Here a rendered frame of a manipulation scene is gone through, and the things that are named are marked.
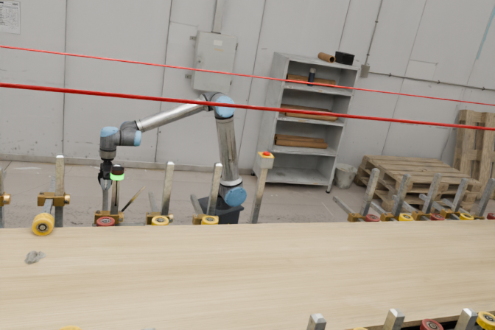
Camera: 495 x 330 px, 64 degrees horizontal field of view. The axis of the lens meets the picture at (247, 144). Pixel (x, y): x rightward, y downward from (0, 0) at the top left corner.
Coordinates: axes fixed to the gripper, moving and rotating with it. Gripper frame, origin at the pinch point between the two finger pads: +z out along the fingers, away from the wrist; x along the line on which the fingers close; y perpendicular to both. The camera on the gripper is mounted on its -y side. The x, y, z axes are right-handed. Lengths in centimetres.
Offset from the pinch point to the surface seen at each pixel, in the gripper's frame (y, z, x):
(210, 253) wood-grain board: -76, -7, -44
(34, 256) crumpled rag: -74, -8, 26
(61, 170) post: -35.6, -27.5, 20.2
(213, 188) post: -36, -19, -53
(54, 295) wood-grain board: -95, -7, 16
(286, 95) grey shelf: 212, -24, -202
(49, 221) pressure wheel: -58, -14, 22
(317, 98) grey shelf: 209, -24, -243
